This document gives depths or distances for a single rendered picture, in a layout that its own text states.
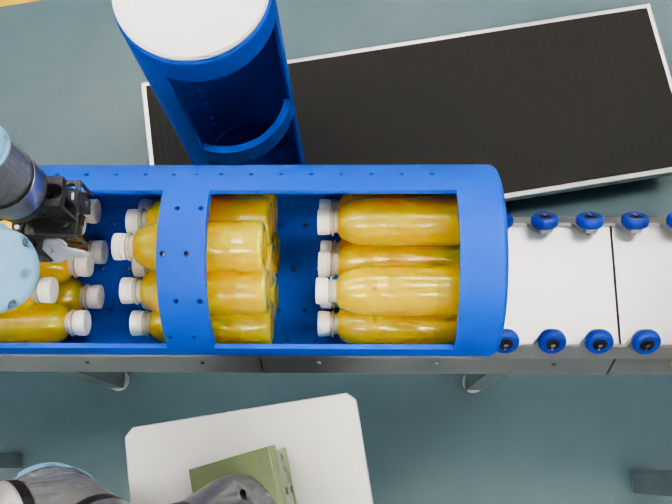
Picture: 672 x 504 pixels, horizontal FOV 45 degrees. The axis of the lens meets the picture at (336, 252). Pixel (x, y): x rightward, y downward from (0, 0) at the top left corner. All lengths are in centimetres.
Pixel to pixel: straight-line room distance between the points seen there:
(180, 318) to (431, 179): 39
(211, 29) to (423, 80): 105
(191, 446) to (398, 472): 120
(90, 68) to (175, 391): 104
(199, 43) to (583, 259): 75
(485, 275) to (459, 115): 130
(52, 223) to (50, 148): 160
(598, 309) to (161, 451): 74
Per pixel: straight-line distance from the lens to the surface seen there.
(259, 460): 100
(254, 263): 113
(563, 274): 143
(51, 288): 126
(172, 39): 146
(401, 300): 115
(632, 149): 241
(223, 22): 146
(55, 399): 243
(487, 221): 110
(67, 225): 104
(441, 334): 121
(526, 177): 231
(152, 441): 116
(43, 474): 106
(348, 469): 113
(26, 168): 93
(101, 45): 273
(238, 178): 116
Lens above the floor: 227
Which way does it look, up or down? 75 degrees down
